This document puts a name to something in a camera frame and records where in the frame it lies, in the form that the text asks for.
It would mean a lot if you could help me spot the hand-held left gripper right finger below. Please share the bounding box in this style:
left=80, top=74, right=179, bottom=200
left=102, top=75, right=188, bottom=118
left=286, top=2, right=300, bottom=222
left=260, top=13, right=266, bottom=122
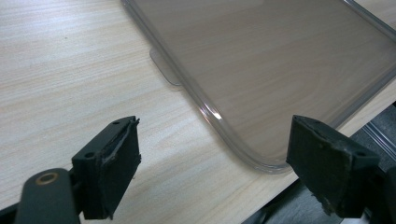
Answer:
left=285, top=114, right=381, bottom=218

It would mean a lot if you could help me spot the clear grey plastic tray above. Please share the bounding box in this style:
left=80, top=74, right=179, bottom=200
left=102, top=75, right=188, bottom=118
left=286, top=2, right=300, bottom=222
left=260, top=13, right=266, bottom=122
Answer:
left=120, top=0, right=396, bottom=175

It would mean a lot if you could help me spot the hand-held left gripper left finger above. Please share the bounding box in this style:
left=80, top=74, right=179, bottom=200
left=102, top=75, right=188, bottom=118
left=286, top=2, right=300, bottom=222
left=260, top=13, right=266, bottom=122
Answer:
left=71, top=115, right=142, bottom=220

